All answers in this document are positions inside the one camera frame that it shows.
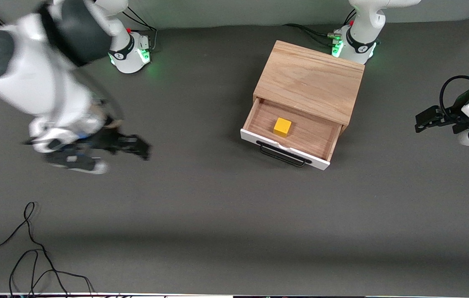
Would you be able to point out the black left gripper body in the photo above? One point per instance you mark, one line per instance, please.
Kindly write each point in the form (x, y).
(455, 116)

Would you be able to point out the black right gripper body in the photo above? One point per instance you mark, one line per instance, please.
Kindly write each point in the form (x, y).
(107, 140)

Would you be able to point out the white-fronted wooden drawer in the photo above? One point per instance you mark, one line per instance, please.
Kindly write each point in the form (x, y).
(309, 136)

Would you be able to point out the yellow wooden block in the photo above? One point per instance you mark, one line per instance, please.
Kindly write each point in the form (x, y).
(282, 126)

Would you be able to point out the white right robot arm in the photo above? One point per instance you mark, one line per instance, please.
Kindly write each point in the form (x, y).
(35, 82)

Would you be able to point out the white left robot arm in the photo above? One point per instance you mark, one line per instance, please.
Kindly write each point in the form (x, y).
(361, 29)

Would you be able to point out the wooden drawer cabinet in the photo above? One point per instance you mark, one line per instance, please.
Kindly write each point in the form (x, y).
(309, 78)

